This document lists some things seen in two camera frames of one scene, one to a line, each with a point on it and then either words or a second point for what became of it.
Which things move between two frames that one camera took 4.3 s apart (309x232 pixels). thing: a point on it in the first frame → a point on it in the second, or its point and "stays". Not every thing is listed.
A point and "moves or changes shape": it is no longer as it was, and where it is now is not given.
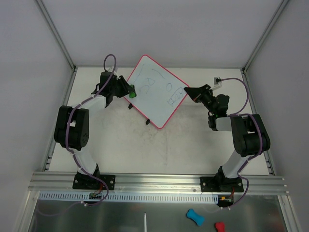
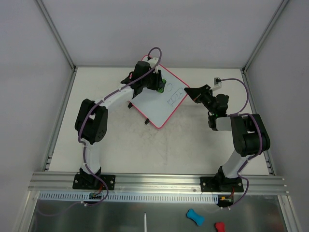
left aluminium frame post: [40, 4] stays
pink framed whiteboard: [160, 91] stays
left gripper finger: [123, 87] → [159, 82]
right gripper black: [201, 93] stays
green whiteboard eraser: [132, 94] moves or changes shape
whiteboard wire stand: [131, 105] stays
